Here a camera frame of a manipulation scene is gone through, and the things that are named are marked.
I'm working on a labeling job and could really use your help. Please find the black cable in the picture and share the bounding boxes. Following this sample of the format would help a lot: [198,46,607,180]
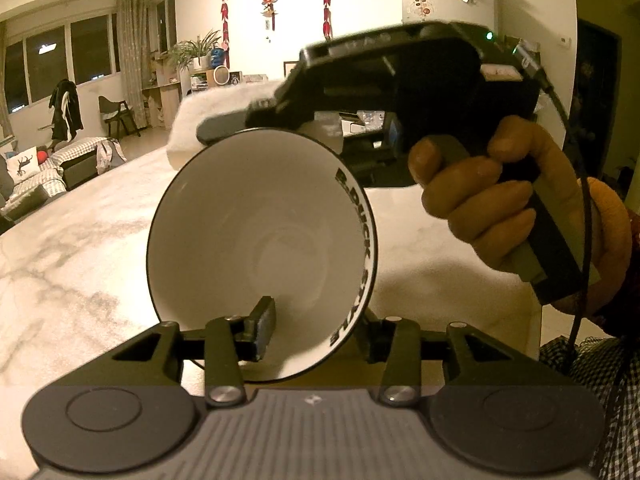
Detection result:
[512,42,601,366]

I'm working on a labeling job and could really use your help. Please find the plaid sofa cover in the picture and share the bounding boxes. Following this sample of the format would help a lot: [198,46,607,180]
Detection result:
[10,137,101,201]

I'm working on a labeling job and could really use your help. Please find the grey white bag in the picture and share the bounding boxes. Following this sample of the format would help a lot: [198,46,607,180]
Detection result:
[95,137,128,173]

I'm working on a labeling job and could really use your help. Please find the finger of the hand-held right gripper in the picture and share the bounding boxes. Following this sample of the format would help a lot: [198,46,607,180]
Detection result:
[196,60,326,145]
[345,111,417,189]

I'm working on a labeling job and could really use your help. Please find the yellow bowl white inside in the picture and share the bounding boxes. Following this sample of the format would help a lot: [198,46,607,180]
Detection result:
[146,127,381,386]

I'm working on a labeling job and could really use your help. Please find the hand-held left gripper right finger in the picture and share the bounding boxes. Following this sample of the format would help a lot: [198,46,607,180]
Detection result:
[357,309,556,407]

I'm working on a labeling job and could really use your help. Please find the white sponge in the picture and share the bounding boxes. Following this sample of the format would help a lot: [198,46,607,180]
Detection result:
[166,80,346,171]

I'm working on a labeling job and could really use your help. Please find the large window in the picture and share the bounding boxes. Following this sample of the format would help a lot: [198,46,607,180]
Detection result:
[0,10,121,116]

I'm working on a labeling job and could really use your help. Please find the black and white jacket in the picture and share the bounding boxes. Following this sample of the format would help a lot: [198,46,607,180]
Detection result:
[48,79,85,143]

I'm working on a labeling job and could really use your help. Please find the person's right hand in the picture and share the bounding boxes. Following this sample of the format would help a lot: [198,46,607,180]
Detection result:
[407,116,591,273]

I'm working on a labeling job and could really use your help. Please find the wooden shelf unit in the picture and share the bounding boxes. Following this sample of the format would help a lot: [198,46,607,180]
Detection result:
[142,55,183,128]

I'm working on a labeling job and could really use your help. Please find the white deer print pillow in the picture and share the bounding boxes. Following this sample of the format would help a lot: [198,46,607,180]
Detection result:
[5,146,41,181]

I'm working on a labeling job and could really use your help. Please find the patterned curtain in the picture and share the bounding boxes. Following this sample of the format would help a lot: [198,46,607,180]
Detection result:
[116,0,153,131]

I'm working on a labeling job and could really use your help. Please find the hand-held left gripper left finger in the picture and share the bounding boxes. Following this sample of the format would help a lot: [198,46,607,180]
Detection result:
[75,296,278,407]

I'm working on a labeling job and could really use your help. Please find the dark wooden chair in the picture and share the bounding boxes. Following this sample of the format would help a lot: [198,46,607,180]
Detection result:
[97,95,141,138]

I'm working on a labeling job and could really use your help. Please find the grey sofa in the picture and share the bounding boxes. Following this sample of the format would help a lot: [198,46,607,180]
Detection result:
[0,135,128,221]

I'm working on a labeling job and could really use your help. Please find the potted green plant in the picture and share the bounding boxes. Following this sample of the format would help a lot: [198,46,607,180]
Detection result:
[167,30,223,73]

